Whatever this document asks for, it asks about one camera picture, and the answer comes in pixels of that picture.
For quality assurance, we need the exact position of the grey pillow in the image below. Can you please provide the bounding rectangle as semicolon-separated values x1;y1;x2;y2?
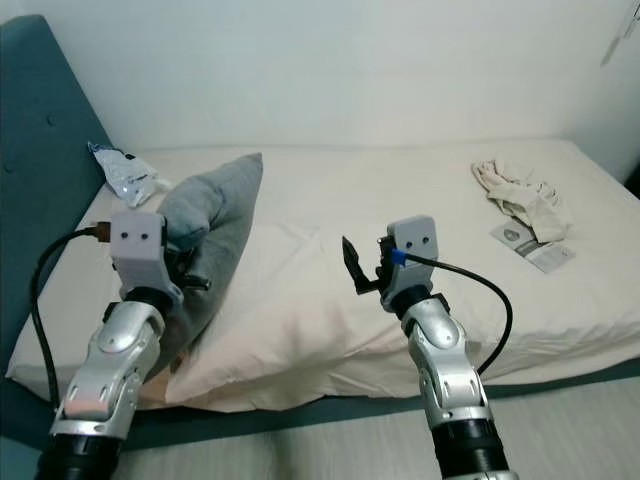
158;152;265;371

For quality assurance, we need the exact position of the cream sheeted mattress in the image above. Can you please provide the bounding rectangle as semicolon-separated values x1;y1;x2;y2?
5;140;640;413

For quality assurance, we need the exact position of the clear plastic packet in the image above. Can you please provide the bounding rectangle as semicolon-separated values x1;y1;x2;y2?
88;142;173;209

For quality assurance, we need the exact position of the beige crumpled garment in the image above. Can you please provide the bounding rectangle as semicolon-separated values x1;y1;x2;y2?
470;158;573;244

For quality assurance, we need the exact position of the white grey leaflet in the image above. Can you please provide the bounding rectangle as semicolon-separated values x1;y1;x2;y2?
492;220;577;274

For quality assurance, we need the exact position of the teal upholstered headboard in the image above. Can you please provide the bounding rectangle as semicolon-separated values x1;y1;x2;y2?
0;14;113;451

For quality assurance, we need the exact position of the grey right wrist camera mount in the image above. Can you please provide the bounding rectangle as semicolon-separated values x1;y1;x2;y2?
390;215;441;296

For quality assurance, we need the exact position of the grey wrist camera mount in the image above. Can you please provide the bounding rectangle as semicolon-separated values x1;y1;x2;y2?
390;215;441;296
110;209;169;296

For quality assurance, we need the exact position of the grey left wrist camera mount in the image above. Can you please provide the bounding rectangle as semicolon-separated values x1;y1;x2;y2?
110;209;169;296

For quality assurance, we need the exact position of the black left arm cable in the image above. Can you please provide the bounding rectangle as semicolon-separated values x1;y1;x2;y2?
30;224;116;411

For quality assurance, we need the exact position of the teal bed frame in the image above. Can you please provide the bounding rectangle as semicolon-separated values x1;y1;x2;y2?
0;355;640;451

